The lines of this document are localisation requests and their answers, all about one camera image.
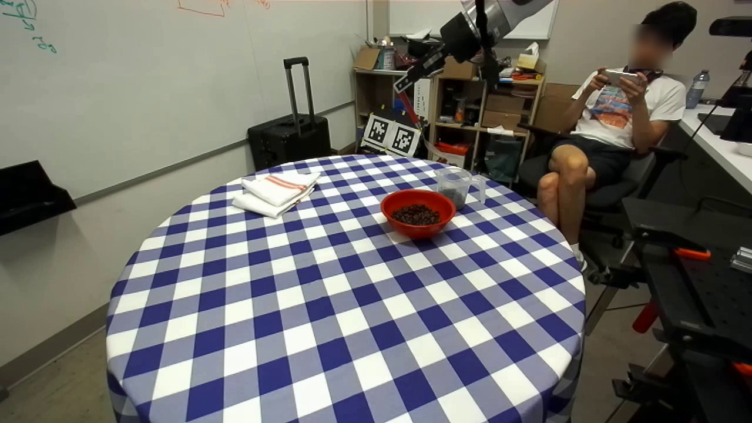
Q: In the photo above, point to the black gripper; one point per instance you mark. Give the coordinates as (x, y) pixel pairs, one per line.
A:
(459, 47)

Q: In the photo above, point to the clear plastic jug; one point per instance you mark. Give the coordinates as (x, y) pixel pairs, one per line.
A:
(456, 183)

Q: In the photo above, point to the red bowl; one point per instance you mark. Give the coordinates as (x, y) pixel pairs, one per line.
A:
(430, 198)

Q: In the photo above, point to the wooden shelf unit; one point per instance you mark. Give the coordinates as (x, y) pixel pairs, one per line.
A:
(463, 118)

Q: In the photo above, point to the fiducial marker board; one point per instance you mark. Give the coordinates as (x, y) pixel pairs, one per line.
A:
(393, 137)

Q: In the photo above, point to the seated person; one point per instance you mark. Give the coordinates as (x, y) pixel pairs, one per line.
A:
(604, 127)

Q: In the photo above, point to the coffee beans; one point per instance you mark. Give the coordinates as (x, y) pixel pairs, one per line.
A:
(418, 215)

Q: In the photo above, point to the black suitcase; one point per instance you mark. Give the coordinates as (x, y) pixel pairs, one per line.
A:
(289, 137)

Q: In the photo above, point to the white folded towel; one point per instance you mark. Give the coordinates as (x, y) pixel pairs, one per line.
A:
(277, 193)

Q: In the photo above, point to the water bottle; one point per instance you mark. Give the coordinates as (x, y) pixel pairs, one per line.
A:
(696, 90)

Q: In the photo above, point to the blue white checkered tablecloth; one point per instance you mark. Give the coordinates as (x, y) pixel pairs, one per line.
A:
(329, 315)

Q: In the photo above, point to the white desk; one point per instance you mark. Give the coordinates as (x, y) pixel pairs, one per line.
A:
(731, 156)

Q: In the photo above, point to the black equipment cart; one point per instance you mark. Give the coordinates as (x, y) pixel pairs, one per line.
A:
(702, 294)

